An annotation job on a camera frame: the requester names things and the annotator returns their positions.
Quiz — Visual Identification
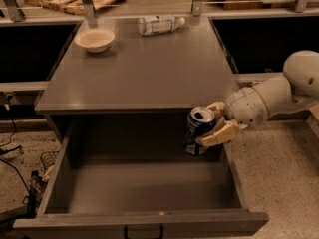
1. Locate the white ceramic bowl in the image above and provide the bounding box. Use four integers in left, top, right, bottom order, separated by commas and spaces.
75, 28, 115, 53

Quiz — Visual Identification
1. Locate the blue pepsi can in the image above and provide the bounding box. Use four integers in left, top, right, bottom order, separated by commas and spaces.
183, 107, 216, 156

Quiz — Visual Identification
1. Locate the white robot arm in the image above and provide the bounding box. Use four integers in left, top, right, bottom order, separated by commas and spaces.
195, 50, 319, 147

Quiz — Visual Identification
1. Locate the black cable on floor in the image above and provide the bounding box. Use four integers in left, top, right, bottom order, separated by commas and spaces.
0, 95, 31, 194

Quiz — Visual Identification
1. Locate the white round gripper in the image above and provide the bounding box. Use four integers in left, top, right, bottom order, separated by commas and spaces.
195, 87, 268, 147

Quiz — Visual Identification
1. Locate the grey cabinet with countertop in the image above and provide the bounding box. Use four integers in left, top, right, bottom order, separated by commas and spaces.
34, 16, 248, 144

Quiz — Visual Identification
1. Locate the black drawer handle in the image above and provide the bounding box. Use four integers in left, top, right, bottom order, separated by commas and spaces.
123, 225, 164, 239

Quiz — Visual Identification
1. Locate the black wire basket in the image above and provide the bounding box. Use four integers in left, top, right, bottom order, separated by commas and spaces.
40, 151, 59, 171

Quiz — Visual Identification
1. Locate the open grey top drawer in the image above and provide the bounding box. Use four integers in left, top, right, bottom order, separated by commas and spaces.
14, 119, 269, 239

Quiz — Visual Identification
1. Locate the clear plastic water bottle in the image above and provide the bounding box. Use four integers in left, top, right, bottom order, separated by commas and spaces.
138, 15, 185, 36

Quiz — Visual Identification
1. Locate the metal railing frame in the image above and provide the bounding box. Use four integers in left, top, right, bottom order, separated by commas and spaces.
0, 0, 319, 25

